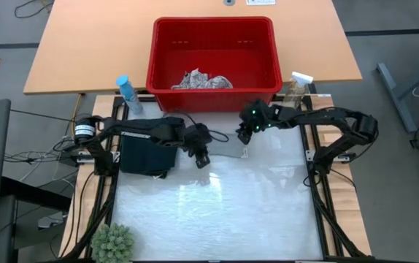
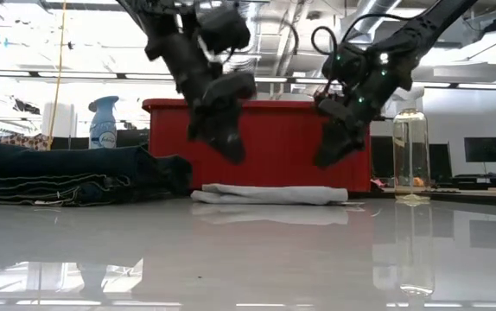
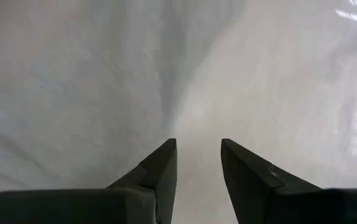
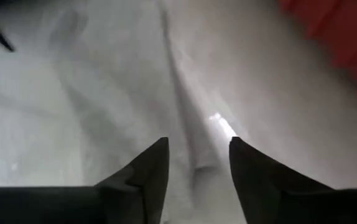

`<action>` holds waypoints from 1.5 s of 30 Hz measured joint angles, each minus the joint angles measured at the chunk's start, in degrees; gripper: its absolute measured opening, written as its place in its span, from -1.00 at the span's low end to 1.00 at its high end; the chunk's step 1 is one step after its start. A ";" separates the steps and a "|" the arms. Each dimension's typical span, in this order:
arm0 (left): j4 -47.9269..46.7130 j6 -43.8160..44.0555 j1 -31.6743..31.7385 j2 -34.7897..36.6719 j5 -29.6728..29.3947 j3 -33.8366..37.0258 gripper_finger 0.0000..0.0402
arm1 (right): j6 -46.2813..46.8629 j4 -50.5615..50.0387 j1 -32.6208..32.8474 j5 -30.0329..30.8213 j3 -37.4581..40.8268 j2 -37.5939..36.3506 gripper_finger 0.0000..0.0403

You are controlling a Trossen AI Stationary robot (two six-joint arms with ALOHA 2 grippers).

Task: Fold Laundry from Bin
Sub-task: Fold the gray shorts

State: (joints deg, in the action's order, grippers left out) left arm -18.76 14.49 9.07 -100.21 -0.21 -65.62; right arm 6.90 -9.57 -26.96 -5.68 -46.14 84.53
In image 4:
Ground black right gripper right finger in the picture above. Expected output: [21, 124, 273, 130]
[229, 136, 357, 224]

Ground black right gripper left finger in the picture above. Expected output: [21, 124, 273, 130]
[0, 137, 170, 224]

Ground grey garment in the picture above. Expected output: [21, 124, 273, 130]
[0, 0, 357, 224]

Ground red plastic laundry bin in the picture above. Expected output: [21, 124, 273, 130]
[277, 0, 357, 102]

